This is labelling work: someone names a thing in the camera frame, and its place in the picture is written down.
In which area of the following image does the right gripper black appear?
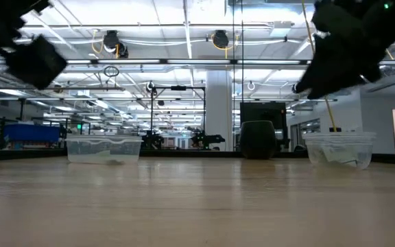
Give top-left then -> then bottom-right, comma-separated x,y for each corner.
292,0 -> 395,101

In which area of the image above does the blue storage bin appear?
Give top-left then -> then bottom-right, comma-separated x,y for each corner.
3,123 -> 62,143

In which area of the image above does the round clear plastic container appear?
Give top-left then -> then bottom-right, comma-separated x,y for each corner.
301,131 -> 377,171

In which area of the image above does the black cabinet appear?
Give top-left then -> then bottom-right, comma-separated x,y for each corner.
239,101 -> 288,150

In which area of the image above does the rectangular clear plastic container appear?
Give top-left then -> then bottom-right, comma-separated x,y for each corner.
64,134 -> 144,165

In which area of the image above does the dark round barrel bin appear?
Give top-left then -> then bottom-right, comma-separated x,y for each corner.
239,119 -> 277,160

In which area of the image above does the white building pillar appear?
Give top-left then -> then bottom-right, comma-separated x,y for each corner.
204,69 -> 234,152

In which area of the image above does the long overhead light bar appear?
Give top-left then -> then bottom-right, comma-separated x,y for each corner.
0,58 -> 395,67

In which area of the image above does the yellow hanging cord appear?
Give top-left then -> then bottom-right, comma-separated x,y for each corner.
300,0 -> 338,133

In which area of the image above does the coiled black hanging cable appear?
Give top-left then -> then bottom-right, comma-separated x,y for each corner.
103,65 -> 121,78

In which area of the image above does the black ceiling cable reel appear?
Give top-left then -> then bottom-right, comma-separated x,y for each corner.
210,30 -> 240,60
101,30 -> 130,59

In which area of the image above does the black metal workstation frame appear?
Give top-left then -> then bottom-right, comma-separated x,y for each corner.
149,86 -> 206,151

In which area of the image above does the black table edge rail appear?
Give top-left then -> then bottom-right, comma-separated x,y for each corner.
0,148 -> 395,164

